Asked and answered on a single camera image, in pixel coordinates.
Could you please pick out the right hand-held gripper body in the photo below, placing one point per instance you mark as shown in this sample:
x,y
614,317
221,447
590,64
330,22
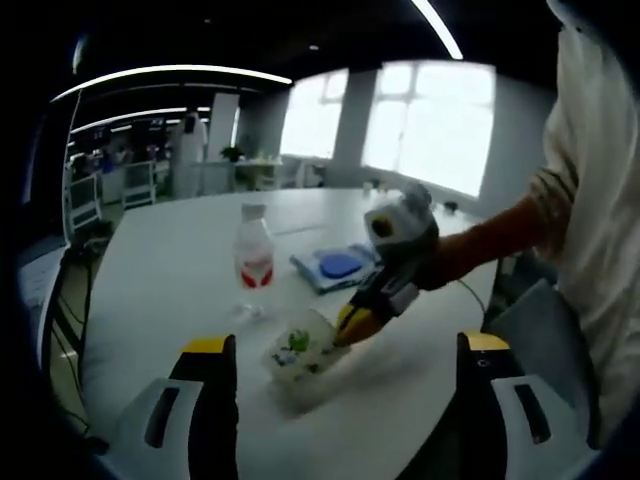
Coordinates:
x,y
400,230

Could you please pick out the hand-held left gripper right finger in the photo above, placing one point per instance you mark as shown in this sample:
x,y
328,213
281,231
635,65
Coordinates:
x,y
480,410

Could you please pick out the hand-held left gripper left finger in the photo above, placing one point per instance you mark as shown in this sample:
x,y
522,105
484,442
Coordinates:
x,y
215,410

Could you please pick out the blue lid wet wipes pack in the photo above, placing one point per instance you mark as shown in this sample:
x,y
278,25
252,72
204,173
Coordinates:
x,y
335,264

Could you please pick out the green printed paper cup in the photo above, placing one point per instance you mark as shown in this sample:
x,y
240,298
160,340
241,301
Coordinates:
x,y
300,355

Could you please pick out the clear plastic bottle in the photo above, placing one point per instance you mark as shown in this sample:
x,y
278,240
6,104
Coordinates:
x,y
254,250

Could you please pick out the white table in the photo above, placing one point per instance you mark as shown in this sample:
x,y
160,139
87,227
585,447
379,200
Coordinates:
x,y
175,280

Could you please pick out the green potted plant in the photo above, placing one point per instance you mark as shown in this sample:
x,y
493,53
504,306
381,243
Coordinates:
x,y
232,154

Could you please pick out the person in white sweater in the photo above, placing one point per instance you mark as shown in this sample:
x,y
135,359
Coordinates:
x,y
595,200

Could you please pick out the ceiling light strip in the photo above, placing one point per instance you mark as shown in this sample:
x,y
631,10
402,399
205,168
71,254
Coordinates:
x,y
200,68
440,27

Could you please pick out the white framed chair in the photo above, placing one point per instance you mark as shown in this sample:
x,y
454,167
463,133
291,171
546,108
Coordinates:
x,y
138,185
85,202

